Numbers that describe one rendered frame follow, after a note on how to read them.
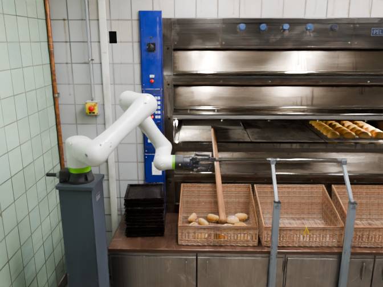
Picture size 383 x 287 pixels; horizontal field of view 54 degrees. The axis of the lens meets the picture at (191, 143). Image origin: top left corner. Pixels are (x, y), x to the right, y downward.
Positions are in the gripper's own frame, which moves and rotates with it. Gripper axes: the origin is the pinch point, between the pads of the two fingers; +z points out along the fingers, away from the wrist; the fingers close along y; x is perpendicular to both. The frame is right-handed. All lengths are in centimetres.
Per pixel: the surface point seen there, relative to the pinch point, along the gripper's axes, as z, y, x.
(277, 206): 39.6, 26.9, 6.0
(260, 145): 36, 3, -54
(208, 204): -3, 50, -46
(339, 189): 99, 37, -50
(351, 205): 86, 25, 6
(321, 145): 83, 3, -54
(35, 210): -121, 36, -1
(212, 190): -1, 39, -49
